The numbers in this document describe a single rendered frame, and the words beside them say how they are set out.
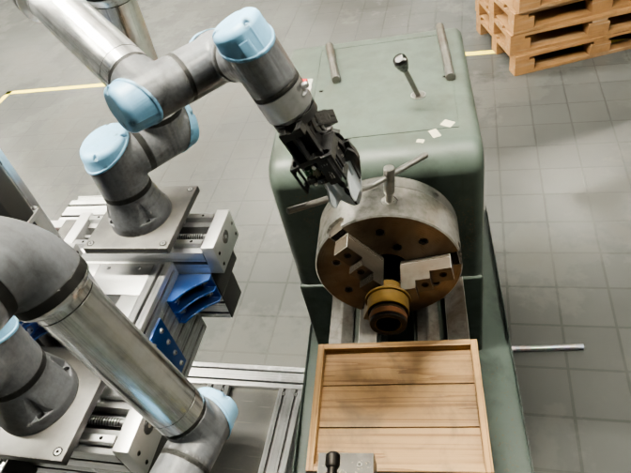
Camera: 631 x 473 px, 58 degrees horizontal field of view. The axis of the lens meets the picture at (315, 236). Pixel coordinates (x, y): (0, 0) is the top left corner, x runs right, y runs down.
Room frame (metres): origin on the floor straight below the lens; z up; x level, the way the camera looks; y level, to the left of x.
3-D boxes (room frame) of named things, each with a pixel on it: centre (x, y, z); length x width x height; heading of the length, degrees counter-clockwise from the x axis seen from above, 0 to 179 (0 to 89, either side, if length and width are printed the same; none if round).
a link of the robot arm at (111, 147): (1.14, 0.39, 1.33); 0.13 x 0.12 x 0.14; 121
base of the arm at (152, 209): (1.13, 0.40, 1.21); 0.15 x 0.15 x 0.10
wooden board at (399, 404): (0.62, -0.08, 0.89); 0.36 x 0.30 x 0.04; 75
